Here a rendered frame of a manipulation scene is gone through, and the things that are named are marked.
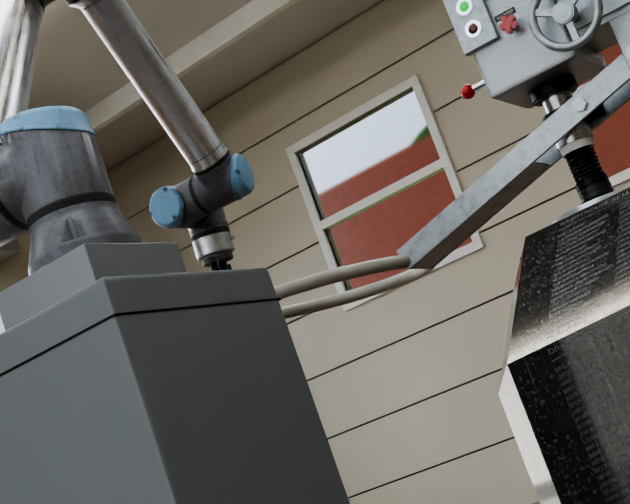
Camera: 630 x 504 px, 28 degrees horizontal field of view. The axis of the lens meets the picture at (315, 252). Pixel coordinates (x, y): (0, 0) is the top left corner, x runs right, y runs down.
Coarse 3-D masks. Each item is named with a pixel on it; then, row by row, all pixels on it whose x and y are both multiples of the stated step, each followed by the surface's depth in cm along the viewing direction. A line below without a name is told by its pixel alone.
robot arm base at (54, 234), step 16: (96, 192) 202; (48, 208) 200; (64, 208) 199; (80, 208) 200; (96, 208) 201; (112, 208) 203; (32, 224) 202; (48, 224) 199; (64, 224) 198; (80, 224) 198; (96, 224) 198; (112, 224) 200; (128, 224) 204; (32, 240) 201; (48, 240) 198; (64, 240) 197; (80, 240) 196; (96, 240) 197; (112, 240) 198; (128, 240) 200; (32, 256) 200; (48, 256) 197; (32, 272) 200
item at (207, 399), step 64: (64, 320) 180; (128, 320) 177; (192, 320) 188; (256, 320) 201; (0, 384) 188; (64, 384) 181; (128, 384) 174; (192, 384) 182; (256, 384) 194; (0, 448) 188; (64, 448) 181; (128, 448) 174; (192, 448) 177; (256, 448) 188; (320, 448) 200
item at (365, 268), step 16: (400, 256) 269; (320, 272) 264; (336, 272) 263; (352, 272) 263; (368, 272) 264; (416, 272) 294; (288, 288) 264; (304, 288) 263; (368, 288) 306; (384, 288) 304; (304, 304) 307; (320, 304) 308; (336, 304) 308
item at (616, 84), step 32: (576, 96) 252; (608, 96) 249; (544, 128) 255; (512, 160) 259; (544, 160) 267; (480, 192) 262; (512, 192) 267; (448, 224) 266; (480, 224) 273; (416, 256) 269
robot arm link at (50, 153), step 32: (0, 128) 207; (32, 128) 202; (64, 128) 203; (0, 160) 205; (32, 160) 202; (64, 160) 201; (96, 160) 205; (0, 192) 204; (32, 192) 201; (64, 192) 200
